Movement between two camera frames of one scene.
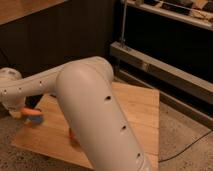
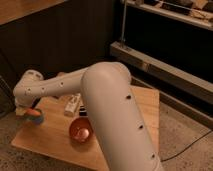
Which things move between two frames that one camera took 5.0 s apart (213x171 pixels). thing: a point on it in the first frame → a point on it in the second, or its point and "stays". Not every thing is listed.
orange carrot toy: [31, 111] stays
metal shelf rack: [167, 46] stays
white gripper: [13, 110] → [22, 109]
